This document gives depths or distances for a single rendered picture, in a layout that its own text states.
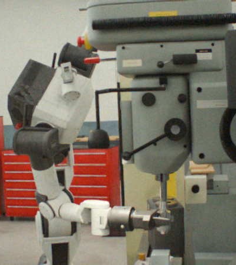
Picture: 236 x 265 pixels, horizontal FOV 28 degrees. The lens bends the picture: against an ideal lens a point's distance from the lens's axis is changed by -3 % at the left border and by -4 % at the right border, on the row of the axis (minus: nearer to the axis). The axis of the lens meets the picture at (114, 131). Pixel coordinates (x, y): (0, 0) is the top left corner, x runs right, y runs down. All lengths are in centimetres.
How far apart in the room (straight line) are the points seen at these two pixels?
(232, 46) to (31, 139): 84
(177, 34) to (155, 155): 39
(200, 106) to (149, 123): 17
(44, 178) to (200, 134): 64
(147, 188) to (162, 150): 188
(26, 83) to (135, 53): 54
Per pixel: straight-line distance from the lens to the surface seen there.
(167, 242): 191
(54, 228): 221
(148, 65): 153
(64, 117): 184
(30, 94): 188
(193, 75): 154
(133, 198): 344
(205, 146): 153
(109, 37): 154
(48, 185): 187
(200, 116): 153
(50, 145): 177
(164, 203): 167
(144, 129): 156
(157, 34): 153
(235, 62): 129
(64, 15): 1112
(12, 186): 672
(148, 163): 158
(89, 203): 176
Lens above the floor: 154
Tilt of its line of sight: 3 degrees down
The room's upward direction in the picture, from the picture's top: 2 degrees counter-clockwise
